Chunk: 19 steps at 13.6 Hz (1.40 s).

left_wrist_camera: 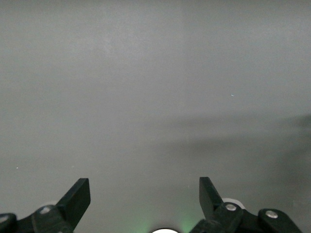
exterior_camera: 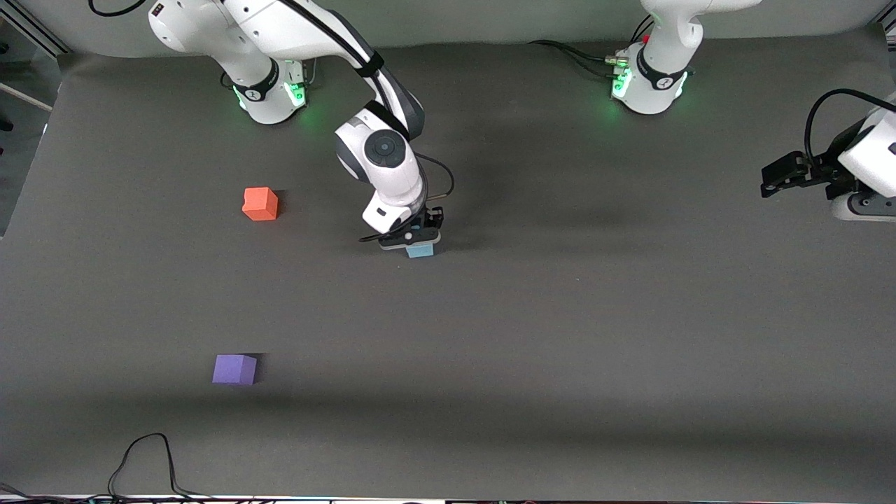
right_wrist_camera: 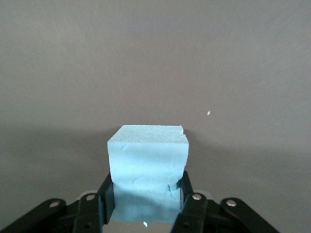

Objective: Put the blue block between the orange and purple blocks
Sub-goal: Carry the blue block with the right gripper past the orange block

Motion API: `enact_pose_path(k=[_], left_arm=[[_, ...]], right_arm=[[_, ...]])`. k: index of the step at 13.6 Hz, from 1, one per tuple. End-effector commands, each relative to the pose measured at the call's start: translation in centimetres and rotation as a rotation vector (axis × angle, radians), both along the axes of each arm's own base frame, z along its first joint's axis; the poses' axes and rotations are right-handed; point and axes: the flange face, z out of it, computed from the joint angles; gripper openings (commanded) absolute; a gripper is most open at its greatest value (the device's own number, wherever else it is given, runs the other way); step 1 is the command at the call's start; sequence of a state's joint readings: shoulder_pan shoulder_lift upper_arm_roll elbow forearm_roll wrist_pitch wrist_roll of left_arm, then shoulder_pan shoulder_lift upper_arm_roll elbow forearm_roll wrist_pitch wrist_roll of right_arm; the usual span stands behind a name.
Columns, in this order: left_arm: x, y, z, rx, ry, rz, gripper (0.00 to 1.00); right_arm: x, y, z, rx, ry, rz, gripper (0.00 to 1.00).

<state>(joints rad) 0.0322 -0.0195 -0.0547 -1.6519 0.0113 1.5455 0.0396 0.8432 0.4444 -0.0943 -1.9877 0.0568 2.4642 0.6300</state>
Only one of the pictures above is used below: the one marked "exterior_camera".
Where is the orange foam block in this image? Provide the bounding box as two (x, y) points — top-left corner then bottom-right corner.
(242, 187), (279, 222)

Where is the purple foam block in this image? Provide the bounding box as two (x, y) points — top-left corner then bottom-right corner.
(212, 354), (258, 386)

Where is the thin white rod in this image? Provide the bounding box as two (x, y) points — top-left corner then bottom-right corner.
(0, 83), (54, 113)

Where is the black left arm base cable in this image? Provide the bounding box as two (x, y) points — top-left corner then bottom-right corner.
(527, 39), (625, 79)

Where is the black arm base cable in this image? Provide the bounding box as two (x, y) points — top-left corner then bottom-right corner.
(527, 39), (625, 79)
(88, 0), (149, 18)

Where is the black looped table-edge cable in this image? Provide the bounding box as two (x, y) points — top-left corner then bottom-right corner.
(107, 433), (218, 501)

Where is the black right arm base cable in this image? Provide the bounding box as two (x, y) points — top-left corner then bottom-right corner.
(88, 0), (149, 18)

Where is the aluminium frame profile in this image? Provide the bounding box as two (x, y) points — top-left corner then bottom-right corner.
(0, 0), (71, 57)

